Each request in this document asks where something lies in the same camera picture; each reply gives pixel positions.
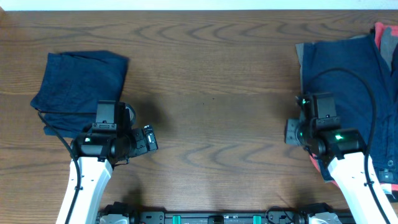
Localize folded navy shorts left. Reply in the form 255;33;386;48
30;51;129;138

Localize red black garment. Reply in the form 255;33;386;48
309;21;398;200

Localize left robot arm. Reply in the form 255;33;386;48
57;101;159;223

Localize grey shorts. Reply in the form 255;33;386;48
296;23;397;100

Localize navy blue shorts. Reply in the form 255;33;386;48
301;32;398;184

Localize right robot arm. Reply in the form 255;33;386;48
285;93;397;223

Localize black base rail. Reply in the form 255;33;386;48
94;202;356;224

